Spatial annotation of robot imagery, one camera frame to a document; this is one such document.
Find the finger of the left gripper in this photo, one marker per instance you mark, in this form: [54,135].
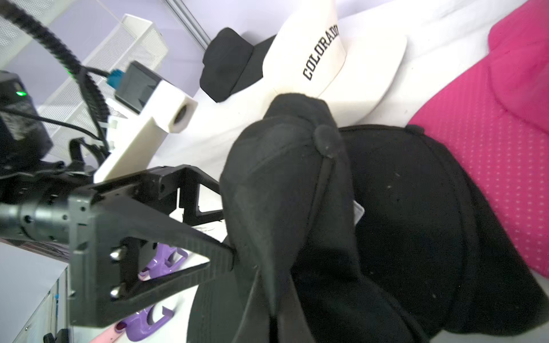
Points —
[166,189]

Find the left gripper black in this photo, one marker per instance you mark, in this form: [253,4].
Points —
[112,239]

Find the cream Colorado cap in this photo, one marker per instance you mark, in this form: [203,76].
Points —
[312,55]

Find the black cap with white logo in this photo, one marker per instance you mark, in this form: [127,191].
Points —
[431,254]

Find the pink cap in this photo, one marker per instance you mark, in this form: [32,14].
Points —
[494,120]

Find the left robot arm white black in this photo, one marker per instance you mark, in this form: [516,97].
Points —
[25,143]

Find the purple pink garden fork upper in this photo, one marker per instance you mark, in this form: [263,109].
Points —
[166,261]

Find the purple pink garden fork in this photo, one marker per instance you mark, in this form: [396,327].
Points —
[137,327]
[166,261]

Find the purple pink garden fork lower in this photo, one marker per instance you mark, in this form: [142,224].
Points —
[137,327]

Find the white two-tier mesh shelf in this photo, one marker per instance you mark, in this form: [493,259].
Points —
[95,40]

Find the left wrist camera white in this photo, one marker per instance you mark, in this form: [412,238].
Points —
[154,108]

